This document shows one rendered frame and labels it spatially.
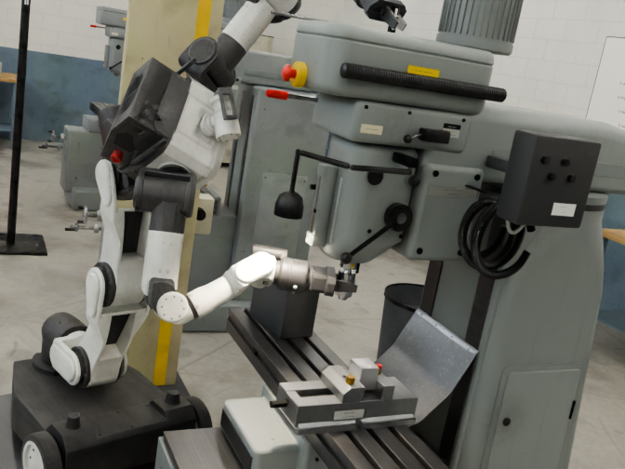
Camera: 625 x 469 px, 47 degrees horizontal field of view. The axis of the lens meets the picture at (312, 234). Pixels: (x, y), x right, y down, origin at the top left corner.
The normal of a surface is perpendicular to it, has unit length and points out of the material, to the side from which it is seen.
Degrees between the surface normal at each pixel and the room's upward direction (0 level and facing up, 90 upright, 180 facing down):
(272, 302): 90
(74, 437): 45
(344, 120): 90
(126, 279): 81
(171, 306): 74
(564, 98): 90
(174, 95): 59
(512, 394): 88
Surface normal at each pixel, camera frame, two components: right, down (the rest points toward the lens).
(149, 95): 0.65, -0.25
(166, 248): 0.33, 0.00
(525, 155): -0.90, -0.04
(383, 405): 0.42, 0.29
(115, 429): 0.16, -0.96
